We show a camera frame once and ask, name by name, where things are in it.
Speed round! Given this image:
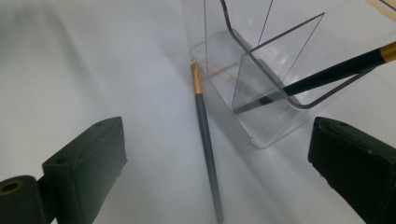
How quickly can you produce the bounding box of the clear acrylic pen holder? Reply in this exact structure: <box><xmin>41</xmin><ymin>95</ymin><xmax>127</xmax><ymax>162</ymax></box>
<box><xmin>180</xmin><ymin>0</ymin><xmax>396</xmax><ymax>149</ymax></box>

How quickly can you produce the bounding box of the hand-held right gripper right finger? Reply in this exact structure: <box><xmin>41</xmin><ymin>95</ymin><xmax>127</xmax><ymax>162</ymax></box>
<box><xmin>307</xmin><ymin>116</ymin><xmax>396</xmax><ymax>224</ymax></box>

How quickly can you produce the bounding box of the dark slim brush gold ferrule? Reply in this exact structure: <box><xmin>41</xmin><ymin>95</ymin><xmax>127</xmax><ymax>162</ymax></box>
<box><xmin>233</xmin><ymin>41</ymin><xmax>396</xmax><ymax>115</ymax></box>
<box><xmin>190</xmin><ymin>61</ymin><xmax>225</xmax><ymax>224</ymax></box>

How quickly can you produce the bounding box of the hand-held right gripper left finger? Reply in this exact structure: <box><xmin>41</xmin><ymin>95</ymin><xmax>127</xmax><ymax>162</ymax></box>
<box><xmin>41</xmin><ymin>116</ymin><xmax>129</xmax><ymax>224</ymax></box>

